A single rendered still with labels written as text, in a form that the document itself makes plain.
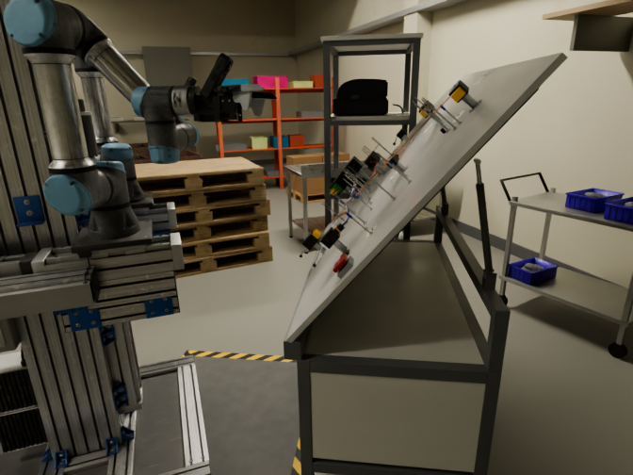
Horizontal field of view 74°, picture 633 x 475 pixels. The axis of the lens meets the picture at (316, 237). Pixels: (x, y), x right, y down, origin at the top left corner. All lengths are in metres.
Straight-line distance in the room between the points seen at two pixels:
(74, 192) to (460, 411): 1.26
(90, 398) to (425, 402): 1.25
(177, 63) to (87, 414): 8.63
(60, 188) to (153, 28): 9.12
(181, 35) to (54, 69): 9.07
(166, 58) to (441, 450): 9.29
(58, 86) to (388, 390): 1.23
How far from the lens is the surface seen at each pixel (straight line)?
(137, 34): 10.30
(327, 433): 1.50
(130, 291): 1.50
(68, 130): 1.29
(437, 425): 1.47
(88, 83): 2.03
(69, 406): 1.96
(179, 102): 1.14
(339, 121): 2.32
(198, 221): 3.96
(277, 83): 7.46
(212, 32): 10.39
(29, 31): 1.28
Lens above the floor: 1.56
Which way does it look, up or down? 19 degrees down
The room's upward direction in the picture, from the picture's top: 1 degrees counter-clockwise
